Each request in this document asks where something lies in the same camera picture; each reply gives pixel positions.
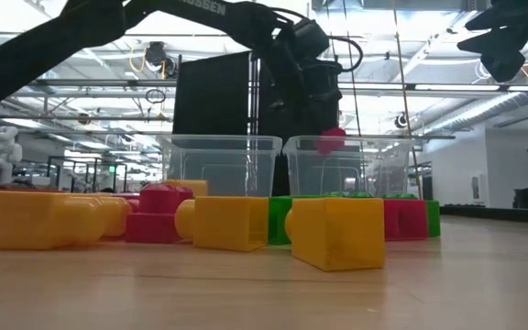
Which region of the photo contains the large yellow toy block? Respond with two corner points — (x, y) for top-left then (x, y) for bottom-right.
(0, 190), (130, 251)

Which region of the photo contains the clear plastic bin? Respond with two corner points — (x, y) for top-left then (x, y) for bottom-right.
(282, 135), (414, 198)
(158, 134), (283, 198)

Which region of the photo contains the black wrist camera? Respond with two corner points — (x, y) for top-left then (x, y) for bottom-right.
(480, 45), (527, 84)
(291, 18), (331, 59)

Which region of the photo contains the black ceiling lamp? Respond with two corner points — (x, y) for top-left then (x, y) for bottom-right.
(144, 41), (169, 70)

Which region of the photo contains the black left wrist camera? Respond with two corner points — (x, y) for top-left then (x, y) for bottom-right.
(291, 18), (331, 59)

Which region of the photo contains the hanging black cable loop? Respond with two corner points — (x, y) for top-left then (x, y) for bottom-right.
(144, 88), (167, 105)

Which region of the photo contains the black chair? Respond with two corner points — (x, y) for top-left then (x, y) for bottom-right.
(512, 186), (528, 211)

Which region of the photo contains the black screen panel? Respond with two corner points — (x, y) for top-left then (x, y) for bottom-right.
(171, 51), (252, 141)
(257, 51), (340, 196)

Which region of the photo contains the white robot figure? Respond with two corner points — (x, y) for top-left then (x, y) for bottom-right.
(0, 126), (23, 184)

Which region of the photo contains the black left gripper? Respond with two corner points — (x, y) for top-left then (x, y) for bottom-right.
(268, 34), (344, 138)

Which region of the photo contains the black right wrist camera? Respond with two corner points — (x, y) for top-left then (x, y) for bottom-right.
(480, 45), (527, 84)

